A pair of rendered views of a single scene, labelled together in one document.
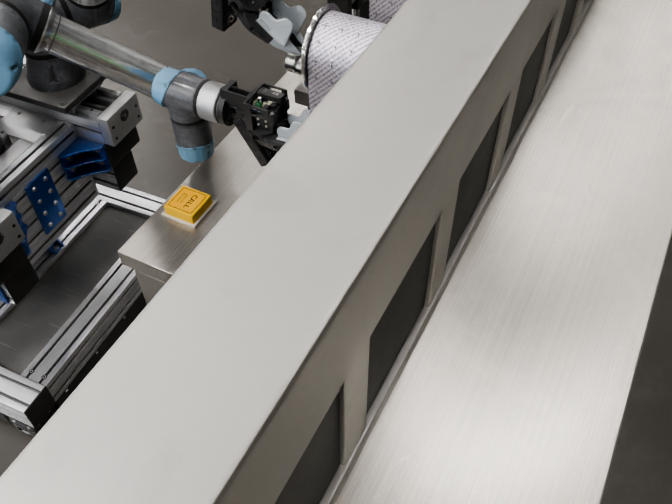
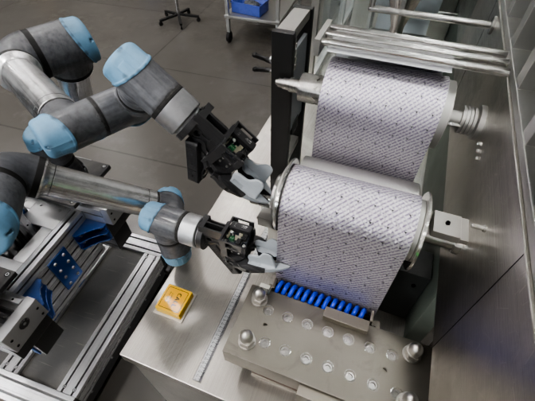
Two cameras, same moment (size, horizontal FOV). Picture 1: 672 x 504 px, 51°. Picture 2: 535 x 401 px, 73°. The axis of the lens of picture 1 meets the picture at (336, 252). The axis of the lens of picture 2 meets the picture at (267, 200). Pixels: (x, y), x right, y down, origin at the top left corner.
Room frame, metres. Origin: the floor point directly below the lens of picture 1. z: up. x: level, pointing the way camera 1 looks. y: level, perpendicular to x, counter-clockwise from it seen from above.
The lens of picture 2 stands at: (0.57, 0.11, 1.78)
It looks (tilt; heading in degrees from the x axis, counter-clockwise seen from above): 49 degrees down; 353
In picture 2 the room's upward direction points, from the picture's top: straight up
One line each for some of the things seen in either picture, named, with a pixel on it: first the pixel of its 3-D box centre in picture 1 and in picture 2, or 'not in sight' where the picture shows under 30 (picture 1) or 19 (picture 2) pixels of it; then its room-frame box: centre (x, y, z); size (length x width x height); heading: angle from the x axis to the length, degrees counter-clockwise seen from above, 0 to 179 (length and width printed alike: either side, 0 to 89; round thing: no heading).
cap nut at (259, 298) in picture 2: not in sight; (259, 294); (0.94, 0.09, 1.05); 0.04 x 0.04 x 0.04
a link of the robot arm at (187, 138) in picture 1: (193, 128); (173, 239); (1.14, 0.29, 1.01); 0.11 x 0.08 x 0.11; 8
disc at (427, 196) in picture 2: not in sight; (416, 231); (0.93, -0.21, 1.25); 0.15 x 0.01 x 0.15; 152
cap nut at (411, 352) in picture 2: not in sight; (415, 350); (0.78, -0.21, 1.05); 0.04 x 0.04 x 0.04
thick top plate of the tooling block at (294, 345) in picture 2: not in sight; (326, 353); (0.81, -0.04, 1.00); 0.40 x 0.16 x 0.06; 62
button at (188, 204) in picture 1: (188, 204); (174, 301); (1.01, 0.30, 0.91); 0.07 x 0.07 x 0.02; 62
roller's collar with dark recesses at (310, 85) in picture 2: not in sight; (313, 89); (1.28, -0.08, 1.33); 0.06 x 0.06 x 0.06; 62
